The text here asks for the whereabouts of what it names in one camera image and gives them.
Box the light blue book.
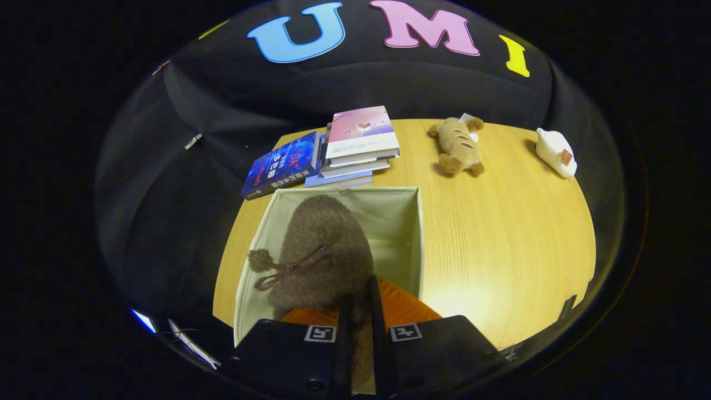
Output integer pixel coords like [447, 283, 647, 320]
[304, 169, 374, 189]

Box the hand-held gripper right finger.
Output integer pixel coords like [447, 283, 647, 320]
[367, 275, 509, 399]

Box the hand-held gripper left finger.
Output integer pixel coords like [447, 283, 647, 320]
[229, 294, 353, 400]

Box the brown fuzzy slipper shoe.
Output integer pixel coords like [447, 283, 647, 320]
[247, 194, 376, 391]

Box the brown bread plush toy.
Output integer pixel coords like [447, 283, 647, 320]
[427, 116, 485, 178]

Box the fabric storage box with lid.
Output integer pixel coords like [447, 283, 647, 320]
[233, 186, 425, 348]

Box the pink cover book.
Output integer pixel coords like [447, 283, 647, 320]
[325, 106, 400, 167]

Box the grey book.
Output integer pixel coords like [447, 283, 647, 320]
[321, 157, 391, 179]

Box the white soft toy orange tag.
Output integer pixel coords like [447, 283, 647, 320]
[535, 128, 578, 179]

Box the dark blue cover book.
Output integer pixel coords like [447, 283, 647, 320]
[241, 131, 323, 201]

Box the computer monitor screen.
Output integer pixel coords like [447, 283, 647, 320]
[132, 308, 158, 334]

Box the white flat strip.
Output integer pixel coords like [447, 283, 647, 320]
[167, 318, 221, 370]

